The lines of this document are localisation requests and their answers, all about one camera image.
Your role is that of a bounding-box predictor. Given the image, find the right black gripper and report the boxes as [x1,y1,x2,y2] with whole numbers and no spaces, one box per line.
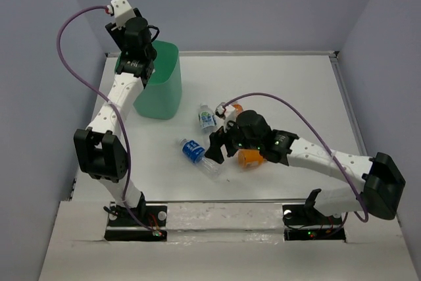
[204,114,261,163]

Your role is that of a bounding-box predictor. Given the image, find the white green label bottle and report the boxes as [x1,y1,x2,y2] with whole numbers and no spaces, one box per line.
[198,103,217,135]

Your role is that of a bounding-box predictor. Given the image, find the blue label plastic bottle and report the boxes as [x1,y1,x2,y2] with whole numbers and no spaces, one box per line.
[180,138,221,180]

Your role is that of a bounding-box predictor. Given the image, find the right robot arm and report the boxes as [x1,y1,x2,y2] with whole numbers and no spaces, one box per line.
[205,106,406,223]

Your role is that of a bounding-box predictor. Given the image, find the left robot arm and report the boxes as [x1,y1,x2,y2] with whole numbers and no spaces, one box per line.
[74,9,157,225]

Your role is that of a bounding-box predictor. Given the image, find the green plastic bin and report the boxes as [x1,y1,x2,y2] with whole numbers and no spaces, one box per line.
[105,40,182,124]

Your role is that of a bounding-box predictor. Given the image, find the short orange juice bottle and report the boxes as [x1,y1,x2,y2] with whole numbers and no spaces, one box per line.
[237,149,266,170]

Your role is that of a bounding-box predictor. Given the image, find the tall orange label bottle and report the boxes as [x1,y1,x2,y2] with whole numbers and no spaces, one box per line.
[231,103,243,114]

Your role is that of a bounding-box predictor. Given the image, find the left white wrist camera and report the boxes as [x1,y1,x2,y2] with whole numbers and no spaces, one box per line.
[111,0,136,29]

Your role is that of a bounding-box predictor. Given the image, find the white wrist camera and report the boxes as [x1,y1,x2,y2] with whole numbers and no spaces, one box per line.
[214,103,238,131]
[111,0,136,29]

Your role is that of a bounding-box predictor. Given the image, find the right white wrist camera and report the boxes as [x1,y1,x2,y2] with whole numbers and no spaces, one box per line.
[214,103,238,131]

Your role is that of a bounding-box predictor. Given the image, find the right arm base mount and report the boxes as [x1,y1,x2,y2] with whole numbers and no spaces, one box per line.
[282,189,346,242]

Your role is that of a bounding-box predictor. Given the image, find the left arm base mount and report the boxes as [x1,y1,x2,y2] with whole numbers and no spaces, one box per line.
[103,203,168,242]

